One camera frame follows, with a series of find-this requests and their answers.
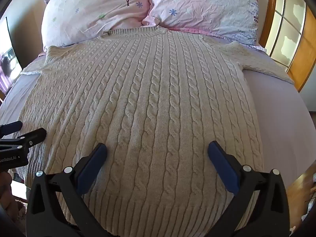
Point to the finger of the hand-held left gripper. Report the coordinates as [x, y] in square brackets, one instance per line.
[11, 127]
[34, 136]

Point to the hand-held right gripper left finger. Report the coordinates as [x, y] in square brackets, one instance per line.
[91, 163]

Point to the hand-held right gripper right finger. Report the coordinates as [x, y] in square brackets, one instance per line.
[222, 164]

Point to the person's left hand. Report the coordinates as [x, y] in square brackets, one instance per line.
[4, 182]

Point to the dark flat screen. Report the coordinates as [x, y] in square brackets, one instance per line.
[8, 59]

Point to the pink tree print pillow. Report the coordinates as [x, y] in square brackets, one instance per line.
[96, 12]

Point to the wooden framed glass panel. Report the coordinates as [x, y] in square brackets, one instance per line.
[286, 27]

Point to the pink floral pillow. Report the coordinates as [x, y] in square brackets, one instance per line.
[205, 7]

